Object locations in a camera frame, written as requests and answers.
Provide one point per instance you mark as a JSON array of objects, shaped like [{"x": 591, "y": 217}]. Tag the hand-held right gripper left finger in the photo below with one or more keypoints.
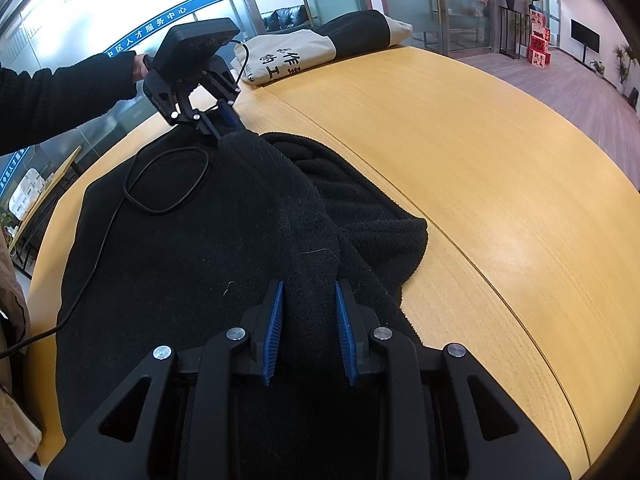
[{"x": 274, "y": 335}]

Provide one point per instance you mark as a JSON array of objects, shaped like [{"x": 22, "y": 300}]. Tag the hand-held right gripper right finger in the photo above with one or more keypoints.
[{"x": 345, "y": 335}]

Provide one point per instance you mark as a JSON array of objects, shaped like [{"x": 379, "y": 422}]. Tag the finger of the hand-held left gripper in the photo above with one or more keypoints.
[
  {"x": 182, "y": 112},
  {"x": 232, "y": 119}
]

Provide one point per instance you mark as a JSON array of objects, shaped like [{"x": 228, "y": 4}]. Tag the black fleece jacket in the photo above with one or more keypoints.
[{"x": 200, "y": 270}]

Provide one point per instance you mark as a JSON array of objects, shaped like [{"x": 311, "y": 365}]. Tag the person's left forearm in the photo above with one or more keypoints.
[{"x": 60, "y": 100}]

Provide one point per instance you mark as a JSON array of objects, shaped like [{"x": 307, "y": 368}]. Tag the person's left hand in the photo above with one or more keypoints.
[{"x": 140, "y": 67}]

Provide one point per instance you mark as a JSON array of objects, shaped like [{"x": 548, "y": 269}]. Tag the folded grey black sweatshirt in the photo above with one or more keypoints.
[{"x": 290, "y": 55}]

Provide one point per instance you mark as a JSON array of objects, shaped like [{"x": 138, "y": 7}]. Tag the black sofa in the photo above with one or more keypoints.
[{"x": 285, "y": 17}]

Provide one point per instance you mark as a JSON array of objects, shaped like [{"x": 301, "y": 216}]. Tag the person's brown coat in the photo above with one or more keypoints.
[{"x": 10, "y": 285}]

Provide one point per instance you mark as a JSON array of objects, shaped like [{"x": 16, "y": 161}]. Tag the black metal plant stand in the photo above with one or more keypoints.
[{"x": 515, "y": 30}]

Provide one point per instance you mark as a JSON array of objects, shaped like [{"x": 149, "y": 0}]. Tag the red printed box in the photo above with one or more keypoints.
[
  {"x": 539, "y": 58},
  {"x": 537, "y": 17},
  {"x": 540, "y": 31},
  {"x": 539, "y": 44}
]

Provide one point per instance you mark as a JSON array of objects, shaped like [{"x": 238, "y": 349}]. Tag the black television on stand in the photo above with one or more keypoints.
[{"x": 585, "y": 35}]

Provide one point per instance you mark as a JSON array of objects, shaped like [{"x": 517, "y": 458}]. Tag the small potted plant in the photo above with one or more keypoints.
[{"x": 597, "y": 67}]

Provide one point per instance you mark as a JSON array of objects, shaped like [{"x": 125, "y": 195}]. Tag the dark leaning object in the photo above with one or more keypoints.
[{"x": 634, "y": 99}]

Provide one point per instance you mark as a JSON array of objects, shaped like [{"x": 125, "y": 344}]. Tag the tall potted palm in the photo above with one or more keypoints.
[{"x": 625, "y": 60}]

